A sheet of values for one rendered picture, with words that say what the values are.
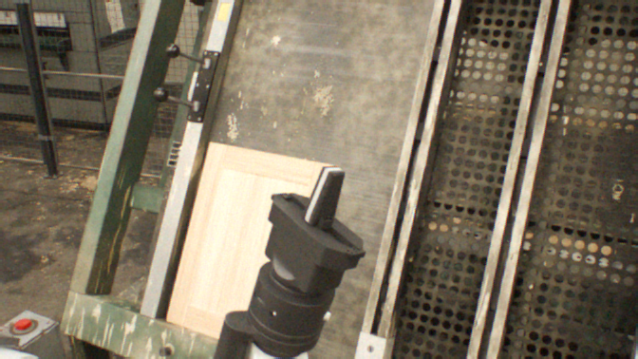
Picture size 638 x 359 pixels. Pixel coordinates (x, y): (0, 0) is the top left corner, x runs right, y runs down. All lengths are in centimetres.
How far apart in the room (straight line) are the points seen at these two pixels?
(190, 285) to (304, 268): 104
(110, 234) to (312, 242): 128
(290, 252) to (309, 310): 6
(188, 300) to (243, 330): 98
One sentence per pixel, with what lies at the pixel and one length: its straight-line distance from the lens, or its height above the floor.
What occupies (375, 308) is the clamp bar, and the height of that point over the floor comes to 108.
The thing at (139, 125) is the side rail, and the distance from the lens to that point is 186.
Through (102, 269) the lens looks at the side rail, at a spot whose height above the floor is 95.
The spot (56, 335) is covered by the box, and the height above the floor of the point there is 90.
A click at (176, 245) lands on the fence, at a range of 169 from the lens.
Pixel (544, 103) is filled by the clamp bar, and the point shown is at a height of 151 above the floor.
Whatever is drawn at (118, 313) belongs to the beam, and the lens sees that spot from 177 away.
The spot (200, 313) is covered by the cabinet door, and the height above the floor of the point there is 93.
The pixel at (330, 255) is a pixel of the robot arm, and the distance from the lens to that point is 62.
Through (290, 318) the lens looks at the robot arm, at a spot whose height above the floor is 149.
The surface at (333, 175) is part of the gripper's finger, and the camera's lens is 62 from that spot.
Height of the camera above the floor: 189
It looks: 24 degrees down
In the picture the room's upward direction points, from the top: straight up
